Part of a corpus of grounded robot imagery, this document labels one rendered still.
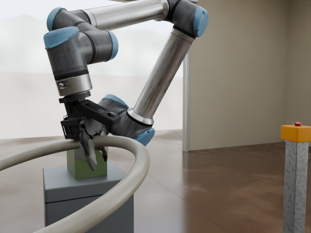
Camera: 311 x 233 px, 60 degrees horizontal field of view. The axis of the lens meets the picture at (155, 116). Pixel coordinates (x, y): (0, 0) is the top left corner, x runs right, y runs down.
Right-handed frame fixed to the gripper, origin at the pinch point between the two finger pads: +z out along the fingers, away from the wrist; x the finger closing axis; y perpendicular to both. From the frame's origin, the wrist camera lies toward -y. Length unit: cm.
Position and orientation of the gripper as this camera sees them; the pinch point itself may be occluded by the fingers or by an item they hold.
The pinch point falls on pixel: (101, 161)
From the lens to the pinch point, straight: 78.6
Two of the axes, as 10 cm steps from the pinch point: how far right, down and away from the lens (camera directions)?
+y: -9.1, 0.9, 4.1
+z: 2.0, 9.5, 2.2
